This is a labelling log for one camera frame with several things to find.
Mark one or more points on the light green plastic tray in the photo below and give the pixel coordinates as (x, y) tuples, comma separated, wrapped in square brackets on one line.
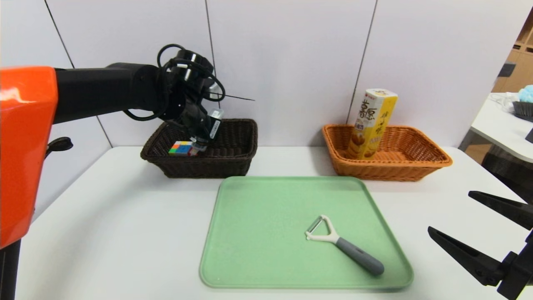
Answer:
[(258, 216)]

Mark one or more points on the multicoloured puzzle cube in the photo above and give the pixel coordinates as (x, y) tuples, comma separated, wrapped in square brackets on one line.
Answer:
[(181, 148)]

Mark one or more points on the dark grey wall box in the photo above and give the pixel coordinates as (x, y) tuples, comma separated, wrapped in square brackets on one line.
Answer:
[(504, 70)]

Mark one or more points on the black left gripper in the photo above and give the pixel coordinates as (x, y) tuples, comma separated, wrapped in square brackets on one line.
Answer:
[(211, 130)]

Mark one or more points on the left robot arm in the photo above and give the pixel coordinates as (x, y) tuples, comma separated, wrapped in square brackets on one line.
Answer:
[(104, 91)]

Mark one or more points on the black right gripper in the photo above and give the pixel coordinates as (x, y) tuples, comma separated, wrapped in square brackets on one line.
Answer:
[(515, 266)]

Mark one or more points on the white crumpled cloth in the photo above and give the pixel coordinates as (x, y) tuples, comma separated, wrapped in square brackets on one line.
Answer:
[(504, 102)]

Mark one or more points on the white background table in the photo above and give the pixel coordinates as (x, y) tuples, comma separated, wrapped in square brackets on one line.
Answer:
[(499, 129)]

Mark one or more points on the small dark background basket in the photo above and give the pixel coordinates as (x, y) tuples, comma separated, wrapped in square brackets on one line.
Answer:
[(524, 111)]

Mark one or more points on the light blue fluffy object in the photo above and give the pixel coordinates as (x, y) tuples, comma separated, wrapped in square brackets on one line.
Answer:
[(526, 95)]

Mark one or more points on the flat black object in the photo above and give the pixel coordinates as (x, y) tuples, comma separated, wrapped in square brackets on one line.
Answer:
[(529, 136)]

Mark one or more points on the dark brown wicker basket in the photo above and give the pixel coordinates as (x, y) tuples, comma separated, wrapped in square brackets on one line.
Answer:
[(225, 166)]

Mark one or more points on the yellow potato chip box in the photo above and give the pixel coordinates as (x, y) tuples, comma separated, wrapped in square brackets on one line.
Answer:
[(370, 121)]

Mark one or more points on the wooden shelf unit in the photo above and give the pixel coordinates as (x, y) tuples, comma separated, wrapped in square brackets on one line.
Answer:
[(520, 71)]

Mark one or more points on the orange wicker basket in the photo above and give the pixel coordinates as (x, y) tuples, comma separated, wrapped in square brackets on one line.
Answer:
[(395, 168)]

